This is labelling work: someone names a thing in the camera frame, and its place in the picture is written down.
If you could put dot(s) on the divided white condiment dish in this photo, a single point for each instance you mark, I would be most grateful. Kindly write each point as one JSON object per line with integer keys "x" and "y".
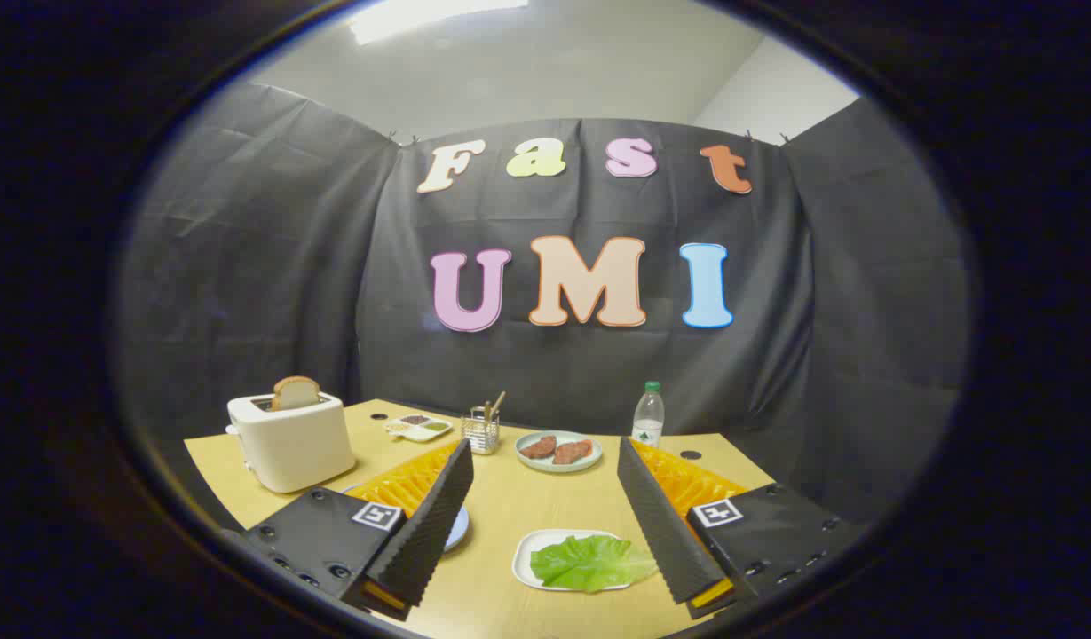
{"x": 418, "y": 428}

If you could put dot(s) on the green lettuce leaf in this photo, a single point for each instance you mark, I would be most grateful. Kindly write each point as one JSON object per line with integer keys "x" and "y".
{"x": 589, "y": 564}

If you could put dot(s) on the brown meat patty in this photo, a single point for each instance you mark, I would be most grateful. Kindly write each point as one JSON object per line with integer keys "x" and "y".
{"x": 539, "y": 447}
{"x": 573, "y": 453}

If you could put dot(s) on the black backdrop cloth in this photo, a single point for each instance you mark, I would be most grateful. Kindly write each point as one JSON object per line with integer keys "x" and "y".
{"x": 288, "y": 266}

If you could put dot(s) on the toasted bread slice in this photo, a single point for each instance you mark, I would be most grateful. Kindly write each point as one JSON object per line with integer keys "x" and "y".
{"x": 295, "y": 390}

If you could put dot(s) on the metal utensil holder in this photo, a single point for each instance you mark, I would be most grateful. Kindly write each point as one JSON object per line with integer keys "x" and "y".
{"x": 481, "y": 437}

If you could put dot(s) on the blue round plate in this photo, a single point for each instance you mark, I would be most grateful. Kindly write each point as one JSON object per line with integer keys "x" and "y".
{"x": 457, "y": 528}

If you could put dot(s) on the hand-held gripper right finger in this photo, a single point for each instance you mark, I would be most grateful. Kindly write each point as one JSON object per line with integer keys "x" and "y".
{"x": 656, "y": 524}

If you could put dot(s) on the white rectangular plate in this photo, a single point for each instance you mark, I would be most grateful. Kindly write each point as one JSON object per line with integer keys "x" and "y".
{"x": 527, "y": 550}

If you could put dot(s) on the clear plastic water bottle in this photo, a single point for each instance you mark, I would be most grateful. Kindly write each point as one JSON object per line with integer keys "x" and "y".
{"x": 648, "y": 422}

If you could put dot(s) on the ceiling light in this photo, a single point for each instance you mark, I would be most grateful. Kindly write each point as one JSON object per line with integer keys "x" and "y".
{"x": 421, "y": 16}

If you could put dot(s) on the white toaster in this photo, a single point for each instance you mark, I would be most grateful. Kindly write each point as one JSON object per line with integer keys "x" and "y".
{"x": 296, "y": 444}

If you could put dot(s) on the pale green round plate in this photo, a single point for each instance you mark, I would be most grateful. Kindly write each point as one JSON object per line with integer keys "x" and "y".
{"x": 558, "y": 468}

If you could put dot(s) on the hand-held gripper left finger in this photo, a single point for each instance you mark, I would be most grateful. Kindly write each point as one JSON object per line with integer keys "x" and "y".
{"x": 434, "y": 532}

